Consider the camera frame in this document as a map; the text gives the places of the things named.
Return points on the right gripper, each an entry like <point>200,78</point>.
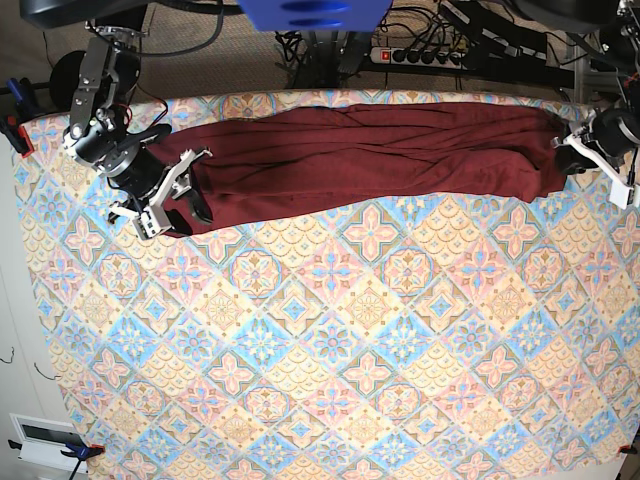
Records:
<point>132,168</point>

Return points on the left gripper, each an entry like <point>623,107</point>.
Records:
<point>611,133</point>

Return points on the dark red t-shirt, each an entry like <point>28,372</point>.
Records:
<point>313,159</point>

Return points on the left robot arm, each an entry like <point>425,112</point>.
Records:
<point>608,32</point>

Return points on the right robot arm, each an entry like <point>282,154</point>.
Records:
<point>97,135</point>

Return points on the white power strip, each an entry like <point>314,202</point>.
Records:
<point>416,57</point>

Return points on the black round stool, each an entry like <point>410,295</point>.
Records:
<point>64,79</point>

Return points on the patterned tile tablecloth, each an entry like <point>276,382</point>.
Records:
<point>434,337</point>

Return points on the blue orange clamp upper left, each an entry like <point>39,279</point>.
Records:
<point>25,106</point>

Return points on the blue orange clamp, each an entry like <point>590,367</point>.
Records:
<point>80,452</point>
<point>25,106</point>

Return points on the blue orange clamp lower left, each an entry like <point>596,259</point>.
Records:
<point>80,452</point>

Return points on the orange clamp lower right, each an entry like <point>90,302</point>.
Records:
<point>628,450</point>

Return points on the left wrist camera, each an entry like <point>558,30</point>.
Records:
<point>623,196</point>

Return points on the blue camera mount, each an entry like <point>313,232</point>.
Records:
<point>315,15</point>

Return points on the white wall socket box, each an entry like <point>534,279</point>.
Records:
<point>46,431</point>

